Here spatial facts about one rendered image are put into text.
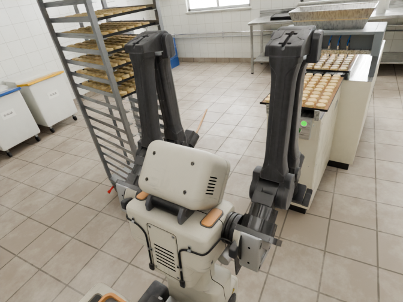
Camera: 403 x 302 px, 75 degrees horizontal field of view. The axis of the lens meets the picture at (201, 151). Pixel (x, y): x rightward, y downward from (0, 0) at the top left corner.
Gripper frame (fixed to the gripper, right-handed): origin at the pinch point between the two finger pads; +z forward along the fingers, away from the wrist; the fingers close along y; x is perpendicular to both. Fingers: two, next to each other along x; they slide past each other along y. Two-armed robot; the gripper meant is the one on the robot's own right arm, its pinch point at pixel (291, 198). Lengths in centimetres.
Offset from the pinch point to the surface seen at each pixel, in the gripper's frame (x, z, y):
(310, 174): -46, 74, 5
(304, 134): -58, 44, 12
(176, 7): -405, 174, 377
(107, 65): -38, -24, 114
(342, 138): -104, 112, -5
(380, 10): -373, 181, -4
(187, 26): -389, 210, 355
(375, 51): -136, 47, -14
